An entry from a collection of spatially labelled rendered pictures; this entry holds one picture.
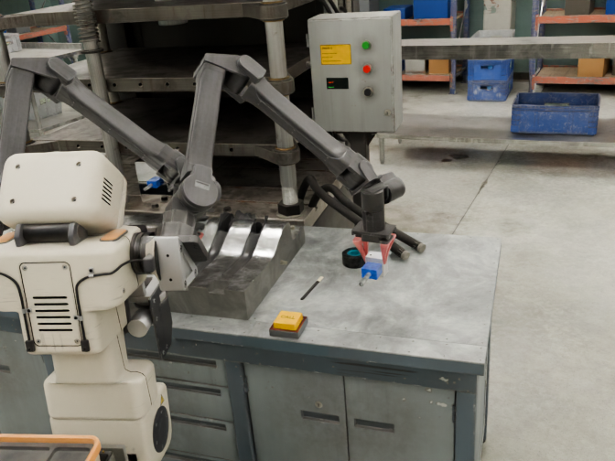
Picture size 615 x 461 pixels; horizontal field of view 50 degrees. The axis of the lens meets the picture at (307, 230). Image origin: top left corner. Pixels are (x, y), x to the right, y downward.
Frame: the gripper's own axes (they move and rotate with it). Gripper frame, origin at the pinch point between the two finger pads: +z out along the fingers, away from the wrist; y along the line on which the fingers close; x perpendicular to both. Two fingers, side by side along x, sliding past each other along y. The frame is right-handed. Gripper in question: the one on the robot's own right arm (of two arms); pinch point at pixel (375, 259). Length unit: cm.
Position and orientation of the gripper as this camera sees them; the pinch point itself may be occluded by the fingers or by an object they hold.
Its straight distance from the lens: 175.8
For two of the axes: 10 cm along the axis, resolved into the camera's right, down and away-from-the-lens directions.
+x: -4.3, 4.1, -8.0
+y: -9.0, -1.1, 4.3
